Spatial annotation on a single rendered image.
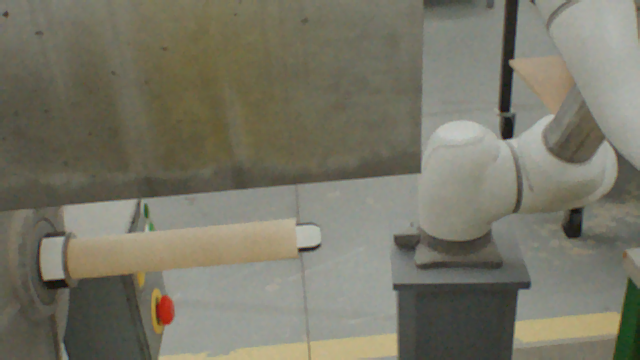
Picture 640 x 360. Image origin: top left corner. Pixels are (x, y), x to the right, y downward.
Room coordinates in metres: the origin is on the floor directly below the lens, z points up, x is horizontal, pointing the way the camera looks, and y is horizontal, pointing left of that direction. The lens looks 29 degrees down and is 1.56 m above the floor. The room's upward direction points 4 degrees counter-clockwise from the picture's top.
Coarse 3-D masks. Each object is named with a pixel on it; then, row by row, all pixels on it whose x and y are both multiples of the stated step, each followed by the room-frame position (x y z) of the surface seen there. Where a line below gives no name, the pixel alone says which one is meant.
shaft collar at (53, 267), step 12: (48, 240) 0.45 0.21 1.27; (60, 240) 0.45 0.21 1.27; (48, 252) 0.44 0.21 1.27; (60, 252) 0.44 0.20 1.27; (48, 264) 0.44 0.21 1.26; (60, 264) 0.44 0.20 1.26; (48, 276) 0.44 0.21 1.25; (60, 276) 0.44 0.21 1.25; (48, 288) 0.44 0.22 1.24; (60, 288) 0.44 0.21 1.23
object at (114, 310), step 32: (96, 224) 0.72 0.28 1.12; (128, 224) 0.72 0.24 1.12; (96, 288) 0.65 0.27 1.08; (128, 288) 0.65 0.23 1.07; (160, 288) 0.77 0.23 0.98; (96, 320) 0.65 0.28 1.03; (128, 320) 0.65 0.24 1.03; (160, 320) 0.73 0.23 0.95; (96, 352) 0.65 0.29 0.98; (128, 352) 0.65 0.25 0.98
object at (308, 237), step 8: (296, 224) 0.47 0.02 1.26; (304, 224) 0.47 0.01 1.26; (312, 224) 0.47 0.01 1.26; (296, 232) 0.46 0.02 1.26; (304, 232) 0.46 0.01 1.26; (312, 232) 0.46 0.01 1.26; (296, 240) 0.45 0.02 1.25; (304, 240) 0.45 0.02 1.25; (312, 240) 0.45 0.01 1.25; (320, 240) 0.46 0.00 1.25; (304, 248) 0.45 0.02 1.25; (312, 248) 0.45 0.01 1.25
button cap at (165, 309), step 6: (162, 300) 0.72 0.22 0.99; (168, 300) 0.73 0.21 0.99; (156, 306) 0.73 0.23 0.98; (162, 306) 0.72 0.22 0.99; (168, 306) 0.72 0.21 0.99; (156, 312) 0.72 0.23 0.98; (162, 312) 0.71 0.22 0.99; (168, 312) 0.71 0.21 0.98; (162, 318) 0.71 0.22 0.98; (168, 318) 0.71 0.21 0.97; (168, 324) 0.71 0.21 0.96
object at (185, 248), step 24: (72, 240) 0.46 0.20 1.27; (96, 240) 0.46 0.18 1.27; (120, 240) 0.46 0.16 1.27; (144, 240) 0.46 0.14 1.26; (168, 240) 0.45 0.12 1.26; (192, 240) 0.45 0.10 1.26; (216, 240) 0.45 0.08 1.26; (240, 240) 0.45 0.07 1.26; (264, 240) 0.45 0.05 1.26; (288, 240) 0.45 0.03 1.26; (72, 264) 0.44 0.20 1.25; (96, 264) 0.44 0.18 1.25; (120, 264) 0.44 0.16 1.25; (144, 264) 0.45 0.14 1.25; (168, 264) 0.45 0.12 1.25; (192, 264) 0.45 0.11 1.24; (216, 264) 0.45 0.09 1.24
